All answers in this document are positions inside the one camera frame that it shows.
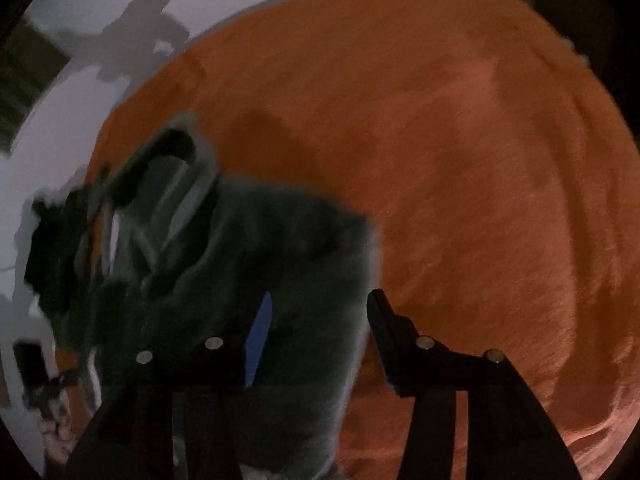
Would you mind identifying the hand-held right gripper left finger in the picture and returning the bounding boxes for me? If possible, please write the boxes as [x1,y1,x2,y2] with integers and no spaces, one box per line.
[65,290,275,480]

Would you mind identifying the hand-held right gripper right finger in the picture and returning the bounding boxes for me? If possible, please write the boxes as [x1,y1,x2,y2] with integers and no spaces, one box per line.
[366,288,583,480]

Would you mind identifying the grey fleece sweater pink stripes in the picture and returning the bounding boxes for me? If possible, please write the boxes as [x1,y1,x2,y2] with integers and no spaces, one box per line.
[55,115,386,480]

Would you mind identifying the person's left hand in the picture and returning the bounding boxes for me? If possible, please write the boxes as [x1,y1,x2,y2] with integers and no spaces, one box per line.
[37,395,81,466]

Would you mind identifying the orange fleece blanket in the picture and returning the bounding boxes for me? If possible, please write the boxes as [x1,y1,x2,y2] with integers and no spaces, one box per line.
[52,0,640,480]

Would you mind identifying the louvred window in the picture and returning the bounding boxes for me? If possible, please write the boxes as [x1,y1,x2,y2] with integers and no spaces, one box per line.
[0,22,68,151]

